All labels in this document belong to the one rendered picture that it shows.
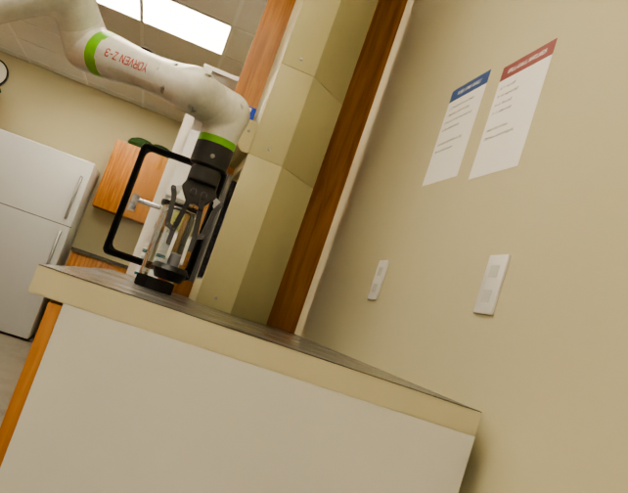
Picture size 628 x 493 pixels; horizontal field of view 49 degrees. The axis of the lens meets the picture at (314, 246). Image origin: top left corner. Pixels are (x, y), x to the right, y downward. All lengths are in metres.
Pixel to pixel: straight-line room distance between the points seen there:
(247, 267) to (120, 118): 5.82
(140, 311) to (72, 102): 6.89
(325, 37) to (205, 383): 1.44
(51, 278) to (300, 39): 1.39
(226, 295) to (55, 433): 1.11
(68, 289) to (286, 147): 1.23
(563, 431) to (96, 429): 0.64
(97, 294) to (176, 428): 0.22
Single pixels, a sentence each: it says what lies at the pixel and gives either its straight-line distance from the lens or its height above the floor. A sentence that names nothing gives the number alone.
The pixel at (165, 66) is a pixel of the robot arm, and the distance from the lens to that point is 1.64.
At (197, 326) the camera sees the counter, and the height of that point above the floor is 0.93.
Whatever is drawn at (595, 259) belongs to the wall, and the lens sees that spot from 1.08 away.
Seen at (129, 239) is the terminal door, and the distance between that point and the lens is 2.37.
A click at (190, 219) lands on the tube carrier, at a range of 1.75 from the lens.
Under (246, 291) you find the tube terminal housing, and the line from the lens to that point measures 2.09.
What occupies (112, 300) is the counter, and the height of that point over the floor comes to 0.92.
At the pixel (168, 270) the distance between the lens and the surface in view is 1.60.
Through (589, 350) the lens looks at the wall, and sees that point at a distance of 1.02.
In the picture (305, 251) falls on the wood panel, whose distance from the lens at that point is 2.47.
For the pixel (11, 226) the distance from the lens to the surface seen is 7.03.
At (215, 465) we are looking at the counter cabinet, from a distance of 1.04.
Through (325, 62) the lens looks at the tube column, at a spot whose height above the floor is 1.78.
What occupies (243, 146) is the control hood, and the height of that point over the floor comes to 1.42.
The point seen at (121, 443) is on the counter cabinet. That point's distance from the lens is 1.02.
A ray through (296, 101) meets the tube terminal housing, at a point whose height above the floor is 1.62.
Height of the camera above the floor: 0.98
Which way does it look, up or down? 7 degrees up
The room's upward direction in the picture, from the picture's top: 19 degrees clockwise
